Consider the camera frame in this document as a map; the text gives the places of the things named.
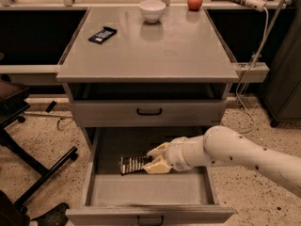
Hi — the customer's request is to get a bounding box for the open grey middle drawer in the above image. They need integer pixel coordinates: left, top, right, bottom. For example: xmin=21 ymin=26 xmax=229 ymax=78
xmin=67 ymin=127 xmax=234 ymax=226

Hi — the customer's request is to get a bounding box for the white ceramic bowl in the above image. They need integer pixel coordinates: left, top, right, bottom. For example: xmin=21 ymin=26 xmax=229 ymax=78
xmin=138 ymin=0 xmax=166 ymax=23

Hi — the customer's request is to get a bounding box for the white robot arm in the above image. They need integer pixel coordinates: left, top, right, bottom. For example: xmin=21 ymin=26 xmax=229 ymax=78
xmin=143 ymin=126 xmax=301 ymax=197

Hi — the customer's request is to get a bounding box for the red apple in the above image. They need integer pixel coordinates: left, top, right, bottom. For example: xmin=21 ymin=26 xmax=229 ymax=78
xmin=187 ymin=0 xmax=203 ymax=11

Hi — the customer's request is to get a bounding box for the black shoe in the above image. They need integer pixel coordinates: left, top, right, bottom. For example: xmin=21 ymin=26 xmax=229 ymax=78
xmin=29 ymin=202 xmax=69 ymax=226

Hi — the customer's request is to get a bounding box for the black office chair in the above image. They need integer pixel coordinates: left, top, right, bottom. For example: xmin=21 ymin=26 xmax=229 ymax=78
xmin=0 ymin=73 xmax=79 ymax=209

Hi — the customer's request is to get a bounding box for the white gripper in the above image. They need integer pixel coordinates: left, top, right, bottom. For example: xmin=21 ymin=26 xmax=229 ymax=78
xmin=143 ymin=137 xmax=191 ymax=174

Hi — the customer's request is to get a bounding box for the dark chocolate rxbar wrapper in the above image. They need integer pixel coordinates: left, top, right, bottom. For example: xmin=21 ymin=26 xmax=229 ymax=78
xmin=119 ymin=155 xmax=151 ymax=175

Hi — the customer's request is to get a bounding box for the closed grey upper drawer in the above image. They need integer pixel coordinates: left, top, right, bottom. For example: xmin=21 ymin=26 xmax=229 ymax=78
xmin=70 ymin=100 xmax=227 ymax=127

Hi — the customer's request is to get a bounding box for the grey drawer cabinet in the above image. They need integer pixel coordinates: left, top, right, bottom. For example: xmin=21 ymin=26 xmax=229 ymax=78
xmin=57 ymin=5 xmax=238 ymax=142

